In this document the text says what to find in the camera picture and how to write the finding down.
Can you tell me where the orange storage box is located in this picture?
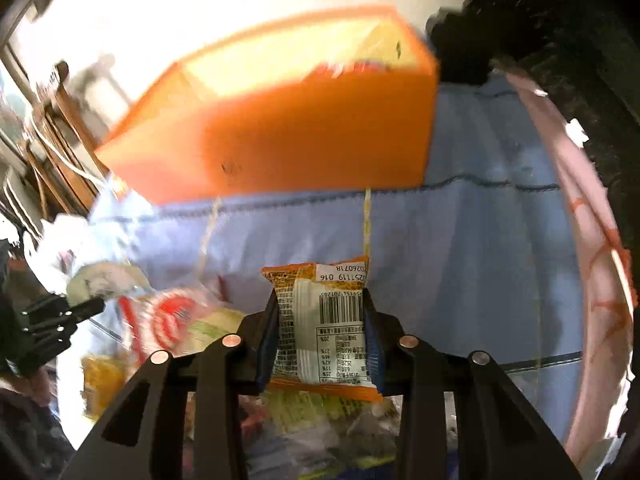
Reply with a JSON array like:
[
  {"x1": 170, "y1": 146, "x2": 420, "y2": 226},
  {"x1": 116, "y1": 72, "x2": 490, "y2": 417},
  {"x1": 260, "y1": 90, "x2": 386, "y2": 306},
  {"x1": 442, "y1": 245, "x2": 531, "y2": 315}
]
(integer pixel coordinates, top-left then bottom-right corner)
[{"x1": 94, "y1": 5, "x2": 441, "y2": 207}]

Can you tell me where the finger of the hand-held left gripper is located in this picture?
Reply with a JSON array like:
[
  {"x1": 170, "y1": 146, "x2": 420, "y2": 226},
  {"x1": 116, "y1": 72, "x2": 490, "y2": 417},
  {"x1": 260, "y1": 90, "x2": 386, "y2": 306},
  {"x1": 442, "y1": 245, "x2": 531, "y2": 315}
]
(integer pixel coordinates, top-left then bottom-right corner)
[{"x1": 20, "y1": 294, "x2": 106, "y2": 356}]

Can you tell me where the wooden chair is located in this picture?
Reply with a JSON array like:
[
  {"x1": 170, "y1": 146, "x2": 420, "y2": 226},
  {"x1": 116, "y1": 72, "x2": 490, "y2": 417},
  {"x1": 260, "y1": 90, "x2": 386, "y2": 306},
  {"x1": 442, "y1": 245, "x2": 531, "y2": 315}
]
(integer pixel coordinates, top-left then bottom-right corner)
[{"x1": 22, "y1": 62, "x2": 113, "y2": 213}]

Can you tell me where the orange white snack packet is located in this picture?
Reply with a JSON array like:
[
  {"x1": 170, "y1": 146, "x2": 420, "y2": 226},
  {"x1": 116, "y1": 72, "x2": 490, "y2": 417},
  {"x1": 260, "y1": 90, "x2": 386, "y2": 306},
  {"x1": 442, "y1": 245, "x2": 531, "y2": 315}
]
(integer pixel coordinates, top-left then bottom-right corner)
[{"x1": 261, "y1": 256, "x2": 384, "y2": 403}]

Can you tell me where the pile of mixed snack packets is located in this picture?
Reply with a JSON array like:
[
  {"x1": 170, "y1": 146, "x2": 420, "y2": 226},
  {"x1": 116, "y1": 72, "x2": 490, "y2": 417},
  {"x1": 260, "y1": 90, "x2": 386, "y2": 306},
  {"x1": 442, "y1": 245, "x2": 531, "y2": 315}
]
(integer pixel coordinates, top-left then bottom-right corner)
[{"x1": 182, "y1": 392, "x2": 458, "y2": 480}]

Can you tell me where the yellow snack packet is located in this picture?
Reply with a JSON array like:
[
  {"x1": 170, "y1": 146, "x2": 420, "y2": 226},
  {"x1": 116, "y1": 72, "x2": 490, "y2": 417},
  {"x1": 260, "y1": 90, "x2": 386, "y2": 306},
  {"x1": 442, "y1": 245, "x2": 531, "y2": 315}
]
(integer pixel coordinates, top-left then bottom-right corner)
[{"x1": 81, "y1": 354, "x2": 128, "y2": 420}]

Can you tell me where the red white snack packet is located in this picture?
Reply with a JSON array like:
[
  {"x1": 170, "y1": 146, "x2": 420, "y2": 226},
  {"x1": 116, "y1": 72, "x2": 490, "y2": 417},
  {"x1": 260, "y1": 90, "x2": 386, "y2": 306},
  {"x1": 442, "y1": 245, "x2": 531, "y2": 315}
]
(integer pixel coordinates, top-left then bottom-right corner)
[{"x1": 117, "y1": 287, "x2": 223, "y2": 366}]

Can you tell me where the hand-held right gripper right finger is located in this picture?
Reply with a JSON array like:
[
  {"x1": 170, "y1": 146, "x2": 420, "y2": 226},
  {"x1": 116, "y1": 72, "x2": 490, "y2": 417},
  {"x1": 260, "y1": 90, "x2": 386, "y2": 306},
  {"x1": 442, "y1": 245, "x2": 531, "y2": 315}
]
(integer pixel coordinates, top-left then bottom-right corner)
[{"x1": 363, "y1": 287, "x2": 583, "y2": 480}]

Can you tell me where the blue fabric bin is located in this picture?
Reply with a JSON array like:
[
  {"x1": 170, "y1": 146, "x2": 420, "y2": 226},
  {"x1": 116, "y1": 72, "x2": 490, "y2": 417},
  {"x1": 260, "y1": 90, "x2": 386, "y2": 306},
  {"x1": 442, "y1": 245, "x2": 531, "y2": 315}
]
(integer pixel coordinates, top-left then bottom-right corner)
[{"x1": 55, "y1": 74, "x2": 586, "y2": 448}]

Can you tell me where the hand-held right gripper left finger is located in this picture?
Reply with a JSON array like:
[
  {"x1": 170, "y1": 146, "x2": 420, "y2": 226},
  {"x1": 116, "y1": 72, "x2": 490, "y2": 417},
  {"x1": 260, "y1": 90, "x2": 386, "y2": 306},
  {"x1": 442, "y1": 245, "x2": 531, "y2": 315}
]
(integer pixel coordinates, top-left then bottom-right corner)
[{"x1": 59, "y1": 291, "x2": 281, "y2": 480}]

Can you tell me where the pink patterned blanket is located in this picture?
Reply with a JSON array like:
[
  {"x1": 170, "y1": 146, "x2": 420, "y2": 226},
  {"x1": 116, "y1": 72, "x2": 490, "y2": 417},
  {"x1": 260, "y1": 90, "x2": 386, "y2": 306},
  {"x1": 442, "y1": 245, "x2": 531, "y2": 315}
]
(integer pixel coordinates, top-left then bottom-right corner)
[{"x1": 492, "y1": 67, "x2": 638, "y2": 463}]

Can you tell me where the green white snack packet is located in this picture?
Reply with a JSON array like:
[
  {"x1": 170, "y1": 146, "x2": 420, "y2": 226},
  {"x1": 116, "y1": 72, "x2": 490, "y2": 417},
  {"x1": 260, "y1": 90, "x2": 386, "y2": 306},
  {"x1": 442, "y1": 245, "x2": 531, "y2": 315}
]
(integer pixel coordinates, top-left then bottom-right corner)
[{"x1": 172, "y1": 307, "x2": 248, "y2": 356}]

